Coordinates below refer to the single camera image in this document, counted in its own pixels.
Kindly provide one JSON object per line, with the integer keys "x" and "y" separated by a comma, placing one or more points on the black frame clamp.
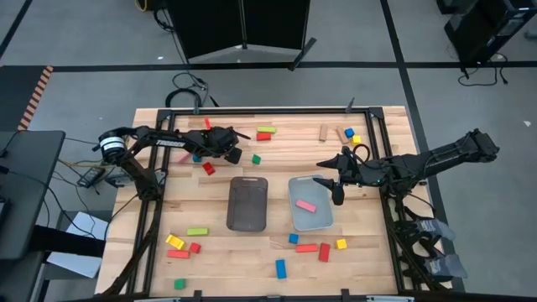
{"x": 196, "y": 110}
{"x": 350, "y": 105}

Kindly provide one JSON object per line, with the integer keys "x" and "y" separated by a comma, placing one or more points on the green cube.
{"x": 180, "y": 284}
{"x": 256, "y": 159}

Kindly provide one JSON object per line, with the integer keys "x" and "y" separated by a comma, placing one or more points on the white board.
{"x": 84, "y": 224}

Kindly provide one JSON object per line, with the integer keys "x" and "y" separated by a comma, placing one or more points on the blue long block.
{"x": 280, "y": 269}

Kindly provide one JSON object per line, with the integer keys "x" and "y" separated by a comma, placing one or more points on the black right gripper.
{"x": 348, "y": 170}

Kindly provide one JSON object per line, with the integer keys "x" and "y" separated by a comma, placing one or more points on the white plastic bin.
{"x": 308, "y": 189}

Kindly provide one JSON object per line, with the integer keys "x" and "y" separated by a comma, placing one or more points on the orange-red long lion block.
{"x": 307, "y": 248}

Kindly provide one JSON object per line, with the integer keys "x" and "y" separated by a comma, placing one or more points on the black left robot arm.
{"x": 168, "y": 142}

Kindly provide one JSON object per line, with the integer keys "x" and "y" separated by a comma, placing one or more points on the grey power adapter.
{"x": 119, "y": 179}

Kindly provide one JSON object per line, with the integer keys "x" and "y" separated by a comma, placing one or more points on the blue cube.
{"x": 349, "y": 133}
{"x": 196, "y": 159}
{"x": 293, "y": 238}

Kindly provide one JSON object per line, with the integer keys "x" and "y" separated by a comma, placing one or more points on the black power adapter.
{"x": 90, "y": 177}

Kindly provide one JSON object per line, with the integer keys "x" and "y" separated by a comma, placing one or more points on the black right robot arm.
{"x": 419, "y": 165}

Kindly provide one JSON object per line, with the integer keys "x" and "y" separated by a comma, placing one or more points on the black equipment rack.
{"x": 482, "y": 25}

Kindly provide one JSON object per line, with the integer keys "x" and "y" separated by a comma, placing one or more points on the yellow rectangular block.
{"x": 175, "y": 242}

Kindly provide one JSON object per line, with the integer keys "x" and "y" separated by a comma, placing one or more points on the pink rectangular block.
{"x": 306, "y": 206}

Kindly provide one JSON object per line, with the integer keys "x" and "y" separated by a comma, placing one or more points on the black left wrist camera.
{"x": 233, "y": 155}

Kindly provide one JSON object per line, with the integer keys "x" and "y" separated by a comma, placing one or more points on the red rectangular block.
{"x": 324, "y": 252}
{"x": 263, "y": 136}
{"x": 207, "y": 123}

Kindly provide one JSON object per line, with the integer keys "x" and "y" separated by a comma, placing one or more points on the red cube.
{"x": 208, "y": 168}
{"x": 194, "y": 247}

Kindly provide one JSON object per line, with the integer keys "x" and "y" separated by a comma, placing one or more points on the black side desk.
{"x": 29, "y": 189}

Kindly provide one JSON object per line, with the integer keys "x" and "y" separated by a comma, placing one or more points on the black aluminium rig frame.
{"x": 268, "y": 111}

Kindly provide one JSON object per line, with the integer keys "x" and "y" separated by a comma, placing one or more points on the smoky grey translucent bin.
{"x": 247, "y": 205}

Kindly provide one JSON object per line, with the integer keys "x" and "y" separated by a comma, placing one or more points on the grey fabric pouch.
{"x": 438, "y": 228}
{"x": 446, "y": 266}

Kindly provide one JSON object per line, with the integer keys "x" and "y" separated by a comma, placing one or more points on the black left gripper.
{"x": 216, "y": 140}

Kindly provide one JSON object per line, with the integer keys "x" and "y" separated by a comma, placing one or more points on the yellow cube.
{"x": 341, "y": 244}
{"x": 356, "y": 140}

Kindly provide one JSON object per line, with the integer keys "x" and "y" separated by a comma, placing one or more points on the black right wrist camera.
{"x": 338, "y": 195}

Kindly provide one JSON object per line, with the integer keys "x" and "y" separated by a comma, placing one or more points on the black folding partition panel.
{"x": 210, "y": 25}

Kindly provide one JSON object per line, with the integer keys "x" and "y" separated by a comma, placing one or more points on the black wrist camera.
{"x": 233, "y": 155}
{"x": 338, "y": 195}

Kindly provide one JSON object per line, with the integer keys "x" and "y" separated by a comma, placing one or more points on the natural wooden block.
{"x": 323, "y": 132}
{"x": 340, "y": 136}

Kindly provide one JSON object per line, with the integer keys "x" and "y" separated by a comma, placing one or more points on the lime green long block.
{"x": 197, "y": 231}
{"x": 266, "y": 129}

